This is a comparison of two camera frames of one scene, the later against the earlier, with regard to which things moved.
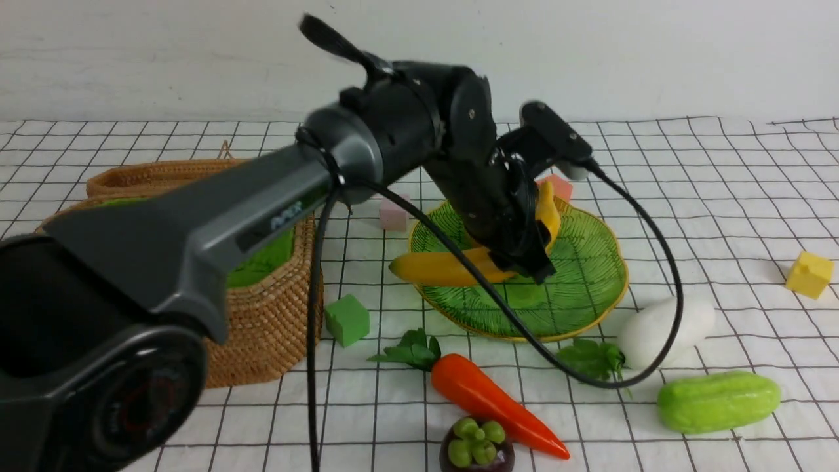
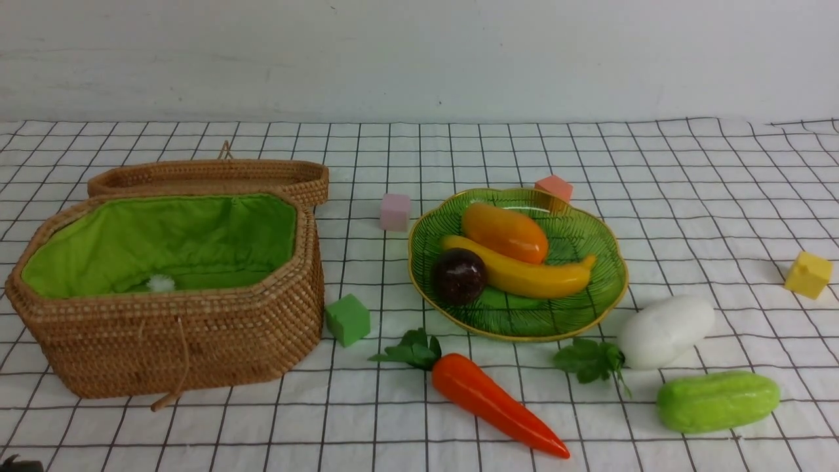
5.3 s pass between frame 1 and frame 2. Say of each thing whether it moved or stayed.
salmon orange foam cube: stayed
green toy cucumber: stayed
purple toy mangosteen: moved
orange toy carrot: stayed
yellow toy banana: moved
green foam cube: stayed
